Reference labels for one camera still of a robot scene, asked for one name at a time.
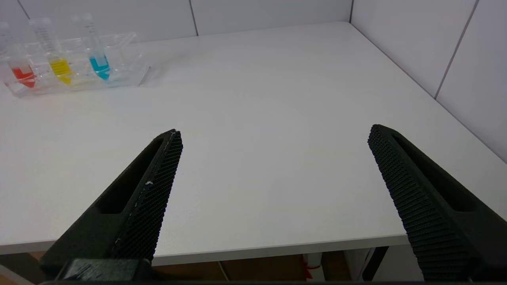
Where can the black table leg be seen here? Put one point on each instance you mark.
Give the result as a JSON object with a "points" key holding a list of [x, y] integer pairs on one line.
{"points": [[374, 263]]}

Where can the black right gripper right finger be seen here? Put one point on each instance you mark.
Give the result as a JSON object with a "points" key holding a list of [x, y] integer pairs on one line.
{"points": [[435, 213]]}

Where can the white object with red band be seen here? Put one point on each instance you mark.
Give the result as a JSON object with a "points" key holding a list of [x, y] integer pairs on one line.
{"points": [[313, 267]]}

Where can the clear plastic test tube rack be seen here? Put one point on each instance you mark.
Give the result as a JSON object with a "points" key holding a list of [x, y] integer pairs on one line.
{"points": [[126, 71]]}

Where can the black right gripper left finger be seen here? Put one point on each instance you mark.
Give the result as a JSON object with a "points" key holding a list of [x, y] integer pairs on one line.
{"points": [[130, 221]]}

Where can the test tube with blue pigment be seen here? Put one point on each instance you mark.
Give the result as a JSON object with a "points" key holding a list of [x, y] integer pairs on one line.
{"points": [[99, 65]]}

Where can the test tube with red pigment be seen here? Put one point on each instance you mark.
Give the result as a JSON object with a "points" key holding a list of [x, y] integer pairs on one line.
{"points": [[24, 75]]}

